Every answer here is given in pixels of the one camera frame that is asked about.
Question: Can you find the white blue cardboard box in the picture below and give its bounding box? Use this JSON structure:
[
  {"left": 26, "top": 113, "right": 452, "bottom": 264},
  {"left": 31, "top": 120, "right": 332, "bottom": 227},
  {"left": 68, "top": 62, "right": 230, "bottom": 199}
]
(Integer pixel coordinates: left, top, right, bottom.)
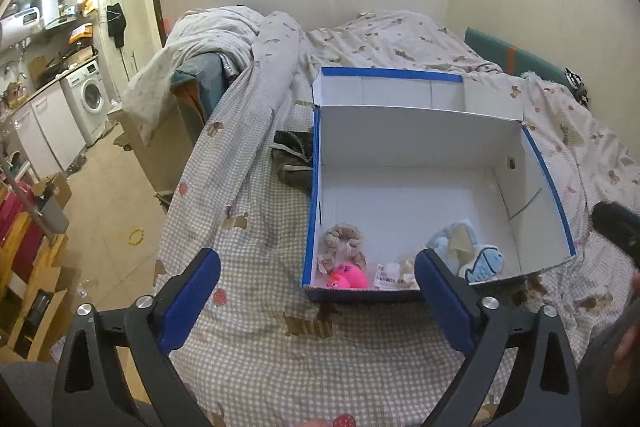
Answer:
[{"left": 302, "top": 67, "right": 575, "bottom": 303}]

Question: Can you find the dark cloth on bed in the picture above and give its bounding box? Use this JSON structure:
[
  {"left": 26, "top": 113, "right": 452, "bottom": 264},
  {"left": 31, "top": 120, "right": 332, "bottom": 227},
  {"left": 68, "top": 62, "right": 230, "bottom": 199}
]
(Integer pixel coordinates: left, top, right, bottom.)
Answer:
[{"left": 271, "top": 130, "right": 314, "bottom": 194}]

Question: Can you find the red suitcase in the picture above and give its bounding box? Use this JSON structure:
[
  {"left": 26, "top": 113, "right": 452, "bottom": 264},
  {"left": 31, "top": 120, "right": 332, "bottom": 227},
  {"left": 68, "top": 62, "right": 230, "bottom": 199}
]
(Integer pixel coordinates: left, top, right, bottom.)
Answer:
[{"left": 1, "top": 192, "right": 43, "bottom": 282}]

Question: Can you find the black hanging bag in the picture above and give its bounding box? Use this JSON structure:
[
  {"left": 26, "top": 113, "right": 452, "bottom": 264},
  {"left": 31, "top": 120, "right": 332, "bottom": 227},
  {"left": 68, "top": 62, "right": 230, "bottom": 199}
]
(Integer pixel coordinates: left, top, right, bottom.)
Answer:
[{"left": 106, "top": 3, "right": 127, "bottom": 49}]

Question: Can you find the cardboard box on floor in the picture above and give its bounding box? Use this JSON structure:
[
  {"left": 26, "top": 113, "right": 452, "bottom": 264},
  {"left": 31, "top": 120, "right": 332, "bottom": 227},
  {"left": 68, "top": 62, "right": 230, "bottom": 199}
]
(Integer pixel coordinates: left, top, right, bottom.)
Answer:
[{"left": 32, "top": 172, "right": 72, "bottom": 209}]

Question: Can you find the wooden rack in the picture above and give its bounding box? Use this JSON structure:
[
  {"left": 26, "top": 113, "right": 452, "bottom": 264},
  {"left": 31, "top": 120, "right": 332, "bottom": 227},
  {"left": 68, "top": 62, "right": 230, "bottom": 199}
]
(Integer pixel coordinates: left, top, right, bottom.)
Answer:
[{"left": 1, "top": 234, "right": 68, "bottom": 362}]

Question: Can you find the white dog print duvet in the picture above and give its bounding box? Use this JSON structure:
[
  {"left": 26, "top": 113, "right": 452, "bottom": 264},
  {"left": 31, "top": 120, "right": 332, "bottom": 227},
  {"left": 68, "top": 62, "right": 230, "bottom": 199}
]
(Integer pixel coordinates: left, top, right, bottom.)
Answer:
[{"left": 122, "top": 6, "right": 500, "bottom": 143}]

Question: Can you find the teal cushion under duvet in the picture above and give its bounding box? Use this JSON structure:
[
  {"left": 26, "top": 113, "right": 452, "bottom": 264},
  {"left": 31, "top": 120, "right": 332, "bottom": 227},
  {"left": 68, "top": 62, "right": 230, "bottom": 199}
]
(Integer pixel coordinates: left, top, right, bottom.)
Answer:
[{"left": 170, "top": 52, "right": 231, "bottom": 124}]

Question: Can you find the white tagged soft item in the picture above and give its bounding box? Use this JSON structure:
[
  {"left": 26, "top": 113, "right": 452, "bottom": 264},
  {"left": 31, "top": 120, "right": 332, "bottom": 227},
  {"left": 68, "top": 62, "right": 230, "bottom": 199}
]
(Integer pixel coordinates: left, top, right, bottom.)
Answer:
[{"left": 373, "top": 260, "right": 419, "bottom": 291}]

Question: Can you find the pink rubber duck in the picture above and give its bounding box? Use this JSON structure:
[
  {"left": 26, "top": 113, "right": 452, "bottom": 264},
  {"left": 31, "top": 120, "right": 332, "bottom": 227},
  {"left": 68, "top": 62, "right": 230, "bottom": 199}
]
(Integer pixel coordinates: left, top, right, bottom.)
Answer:
[{"left": 326, "top": 262, "right": 369, "bottom": 289}]

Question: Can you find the teal pillow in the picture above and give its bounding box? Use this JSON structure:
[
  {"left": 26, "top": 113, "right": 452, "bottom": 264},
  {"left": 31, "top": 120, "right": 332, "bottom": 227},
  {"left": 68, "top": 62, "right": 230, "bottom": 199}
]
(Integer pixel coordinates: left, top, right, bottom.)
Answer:
[{"left": 464, "top": 27, "right": 584, "bottom": 90}]

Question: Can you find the blue fish plush toy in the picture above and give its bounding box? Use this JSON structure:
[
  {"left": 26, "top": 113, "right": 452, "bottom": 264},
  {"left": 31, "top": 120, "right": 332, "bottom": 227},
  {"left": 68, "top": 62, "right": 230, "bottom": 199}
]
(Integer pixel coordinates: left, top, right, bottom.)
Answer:
[{"left": 459, "top": 245, "right": 504, "bottom": 284}]

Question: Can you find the person's right hand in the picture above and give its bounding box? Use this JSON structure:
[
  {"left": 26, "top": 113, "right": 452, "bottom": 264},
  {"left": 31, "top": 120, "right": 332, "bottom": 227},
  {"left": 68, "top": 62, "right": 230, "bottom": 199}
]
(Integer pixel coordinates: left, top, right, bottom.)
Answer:
[{"left": 606, "top": 272, "right": 639, "bottom": 397}]

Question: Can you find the white washing machine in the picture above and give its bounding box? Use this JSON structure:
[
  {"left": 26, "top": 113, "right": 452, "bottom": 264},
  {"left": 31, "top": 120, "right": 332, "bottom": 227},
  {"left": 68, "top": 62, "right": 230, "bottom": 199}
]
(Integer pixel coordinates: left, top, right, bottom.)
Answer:
[{"left": 60, "top": 58, "right": 111, "bottom": 147}]

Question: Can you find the light blue fluffy scrunchie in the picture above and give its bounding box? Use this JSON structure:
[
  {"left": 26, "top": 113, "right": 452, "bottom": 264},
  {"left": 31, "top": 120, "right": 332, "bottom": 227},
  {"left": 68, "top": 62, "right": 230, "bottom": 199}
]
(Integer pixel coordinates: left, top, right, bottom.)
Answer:
[{"left": 426, "top": 220, "right": 477, "bottom": 275}]

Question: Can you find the white water heater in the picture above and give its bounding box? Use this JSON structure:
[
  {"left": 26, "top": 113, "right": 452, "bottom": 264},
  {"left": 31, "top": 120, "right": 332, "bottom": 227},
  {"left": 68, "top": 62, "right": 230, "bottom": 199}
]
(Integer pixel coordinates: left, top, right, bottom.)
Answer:
[{"left": 1, "top": 0, "right": 60, "bottom": 51}]

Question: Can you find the checkered dog print bedsheet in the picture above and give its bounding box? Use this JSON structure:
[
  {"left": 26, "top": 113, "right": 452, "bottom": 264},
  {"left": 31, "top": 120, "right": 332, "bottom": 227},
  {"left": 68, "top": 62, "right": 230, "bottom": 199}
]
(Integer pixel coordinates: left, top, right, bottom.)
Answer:
[{"left": 158, "top": 52, "right": 639, "bottom": 426}]

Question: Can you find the white kitchen cabinet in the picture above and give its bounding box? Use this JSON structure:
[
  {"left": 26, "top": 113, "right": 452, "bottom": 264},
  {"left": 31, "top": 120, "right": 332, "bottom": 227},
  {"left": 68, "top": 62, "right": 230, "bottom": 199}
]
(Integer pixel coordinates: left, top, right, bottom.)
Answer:
[{"left": 10, "top": 82, "right": 86, "bottom": 179}]

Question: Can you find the beige scrunchie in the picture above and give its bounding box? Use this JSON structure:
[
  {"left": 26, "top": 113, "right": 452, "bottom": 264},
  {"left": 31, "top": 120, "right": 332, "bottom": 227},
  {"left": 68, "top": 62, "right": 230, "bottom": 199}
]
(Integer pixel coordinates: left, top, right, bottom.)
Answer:
[{"left": 317, "top": 223, "right": 367, "bottom": 275}]

